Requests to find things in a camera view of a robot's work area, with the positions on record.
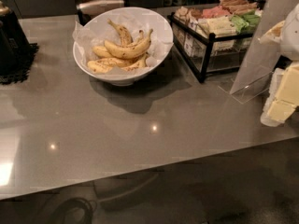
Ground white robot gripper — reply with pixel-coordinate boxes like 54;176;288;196
259;4;299;127

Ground large spotted yellow banana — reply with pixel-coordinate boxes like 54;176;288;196
104;29;153;60

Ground front right spotted banana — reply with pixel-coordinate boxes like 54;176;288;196
123;53;149;71

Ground middle spotted banana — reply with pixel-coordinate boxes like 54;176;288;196
96;58;135;67

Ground small yellow banana left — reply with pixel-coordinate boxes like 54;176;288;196
93;46;112;58

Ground front left spotted banana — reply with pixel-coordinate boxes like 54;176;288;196
87;61;112;74

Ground white paper bowl liner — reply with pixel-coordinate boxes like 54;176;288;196
73;7;173;86

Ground white ceramic bowl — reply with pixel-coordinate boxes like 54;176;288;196
73;7;174;86

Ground green tea packets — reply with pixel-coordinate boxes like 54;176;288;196
231;13;261;34

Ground cream tea packets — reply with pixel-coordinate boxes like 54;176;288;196
206;17;236;37

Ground brown sugar packets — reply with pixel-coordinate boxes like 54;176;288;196
220;0;257;15

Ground pink sweetener packets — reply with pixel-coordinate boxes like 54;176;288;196
202;6;230;19

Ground silver metal container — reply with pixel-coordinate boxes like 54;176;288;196
77;0;124;16

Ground black woven mat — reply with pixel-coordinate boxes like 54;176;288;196
0;43;39;85

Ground black coffee dispenser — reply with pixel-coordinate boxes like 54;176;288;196
0;1;30;75

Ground black wire condiment rack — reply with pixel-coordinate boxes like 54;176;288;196
167;12;253;83

